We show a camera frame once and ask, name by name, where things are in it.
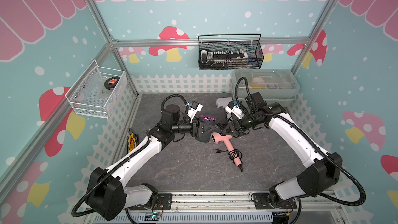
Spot black white power strip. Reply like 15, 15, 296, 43
199, 49, 248, 67

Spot pink hair dryer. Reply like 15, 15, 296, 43
211, 132, 243, 172

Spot yellow black pliers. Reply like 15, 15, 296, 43
126, 128, 138, 153

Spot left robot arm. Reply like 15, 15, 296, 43
71, 94, 203, 221

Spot black red tape measure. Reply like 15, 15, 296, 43
104, 76, 121, 90

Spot green clear storage box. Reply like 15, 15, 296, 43
231, 69, 300, 107

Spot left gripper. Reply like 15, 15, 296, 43
172, 116, 214, 138

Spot black hair dryer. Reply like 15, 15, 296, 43
193, 115, 226, 143

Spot black wire mesh basket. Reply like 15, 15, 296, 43
198, 34, 264, 70

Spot white wire mesh basket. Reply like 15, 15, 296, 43
65, 61, 127, 119

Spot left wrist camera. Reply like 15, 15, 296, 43
187, 101, 203, 122

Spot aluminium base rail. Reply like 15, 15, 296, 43
80, 190, 343, 224

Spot white hair dryer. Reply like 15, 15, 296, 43
216, 97, 233, 109

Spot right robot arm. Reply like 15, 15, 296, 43
216, 90, 366, 208

